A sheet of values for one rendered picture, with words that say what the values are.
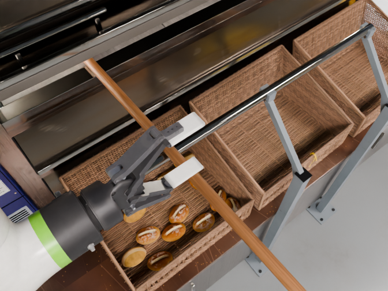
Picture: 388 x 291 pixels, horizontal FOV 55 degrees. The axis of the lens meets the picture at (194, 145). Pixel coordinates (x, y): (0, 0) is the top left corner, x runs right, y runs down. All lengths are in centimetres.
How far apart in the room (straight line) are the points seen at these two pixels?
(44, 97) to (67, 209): 68
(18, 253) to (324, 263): 185
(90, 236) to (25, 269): 9
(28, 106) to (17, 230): 67
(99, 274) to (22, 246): 99
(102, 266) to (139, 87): 70
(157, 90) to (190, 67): 16
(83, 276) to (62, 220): 100
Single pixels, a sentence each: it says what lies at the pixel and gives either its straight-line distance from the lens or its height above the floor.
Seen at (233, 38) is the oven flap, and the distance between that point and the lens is 155.
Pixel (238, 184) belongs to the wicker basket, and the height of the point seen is 74.
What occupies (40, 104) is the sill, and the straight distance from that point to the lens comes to 119.
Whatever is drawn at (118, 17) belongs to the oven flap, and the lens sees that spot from 104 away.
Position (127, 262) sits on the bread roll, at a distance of 146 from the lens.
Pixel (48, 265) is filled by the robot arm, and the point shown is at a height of 151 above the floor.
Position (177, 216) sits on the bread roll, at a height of 64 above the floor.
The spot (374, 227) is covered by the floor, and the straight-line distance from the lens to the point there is 240.
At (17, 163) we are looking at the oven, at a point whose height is 99.
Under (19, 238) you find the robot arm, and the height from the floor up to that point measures 154.
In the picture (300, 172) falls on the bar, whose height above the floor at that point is 96.
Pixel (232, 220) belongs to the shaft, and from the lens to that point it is 89.
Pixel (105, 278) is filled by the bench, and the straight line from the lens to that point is 153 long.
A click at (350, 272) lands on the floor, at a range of 225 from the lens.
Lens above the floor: 203
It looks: 57 degrees down
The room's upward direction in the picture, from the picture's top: straight up
